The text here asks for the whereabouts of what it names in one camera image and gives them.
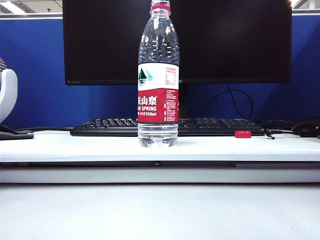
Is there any black keyboard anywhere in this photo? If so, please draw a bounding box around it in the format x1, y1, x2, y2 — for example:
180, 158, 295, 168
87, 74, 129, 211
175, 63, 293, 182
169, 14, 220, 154
69, 117, 265, 137

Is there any black monitor cable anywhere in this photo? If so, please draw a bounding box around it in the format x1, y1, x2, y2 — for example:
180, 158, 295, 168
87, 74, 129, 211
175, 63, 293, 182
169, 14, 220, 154
199, 83, 254, 120

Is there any black monitor stand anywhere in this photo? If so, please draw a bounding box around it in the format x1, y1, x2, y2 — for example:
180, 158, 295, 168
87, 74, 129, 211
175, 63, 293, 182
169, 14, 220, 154
178, 83, 189, 118

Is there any black keyboard cable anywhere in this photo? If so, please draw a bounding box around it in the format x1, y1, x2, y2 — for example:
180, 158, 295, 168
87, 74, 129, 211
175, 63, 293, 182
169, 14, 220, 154
13, 126, 74, 134

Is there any black computer monitor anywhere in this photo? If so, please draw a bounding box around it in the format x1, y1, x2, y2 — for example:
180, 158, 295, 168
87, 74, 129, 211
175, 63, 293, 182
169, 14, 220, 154
62, 0, 293, 86

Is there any black coiled cable bundle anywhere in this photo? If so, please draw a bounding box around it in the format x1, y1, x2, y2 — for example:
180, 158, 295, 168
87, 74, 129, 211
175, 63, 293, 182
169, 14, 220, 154
257, 115, 320, 140

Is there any black barrel plug cable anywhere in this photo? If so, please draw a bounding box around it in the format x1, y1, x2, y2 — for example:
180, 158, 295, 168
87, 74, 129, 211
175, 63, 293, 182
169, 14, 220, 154
262, 127, 295, 140

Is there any red bottle cap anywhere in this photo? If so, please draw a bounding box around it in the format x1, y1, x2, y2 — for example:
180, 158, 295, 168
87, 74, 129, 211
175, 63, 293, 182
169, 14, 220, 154
234, 130, 252, 139

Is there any grey cloth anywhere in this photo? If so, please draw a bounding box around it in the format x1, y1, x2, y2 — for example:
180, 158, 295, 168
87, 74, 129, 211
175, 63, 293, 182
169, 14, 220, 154
0, 124, 35, 141

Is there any clear plastic water bottle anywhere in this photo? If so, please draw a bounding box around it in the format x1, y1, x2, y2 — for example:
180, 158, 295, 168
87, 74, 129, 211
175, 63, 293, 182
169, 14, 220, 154
137, 0, 180, 148

